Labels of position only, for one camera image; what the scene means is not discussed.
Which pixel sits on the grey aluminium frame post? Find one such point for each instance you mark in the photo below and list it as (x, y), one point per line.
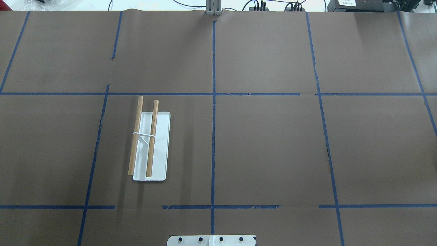
(214, 8)

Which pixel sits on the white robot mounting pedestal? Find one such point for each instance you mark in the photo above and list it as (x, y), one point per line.
(212, 240)

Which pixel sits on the white towel rack base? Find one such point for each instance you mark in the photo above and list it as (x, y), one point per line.
(161, 147)

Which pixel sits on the longer wooden rack rod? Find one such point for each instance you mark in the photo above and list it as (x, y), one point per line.
(133, 151)

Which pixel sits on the shorter wooden rack rod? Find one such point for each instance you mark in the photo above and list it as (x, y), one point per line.
(152, 138)

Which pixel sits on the black mini computer box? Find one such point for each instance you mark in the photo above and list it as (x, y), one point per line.
(376, 6)

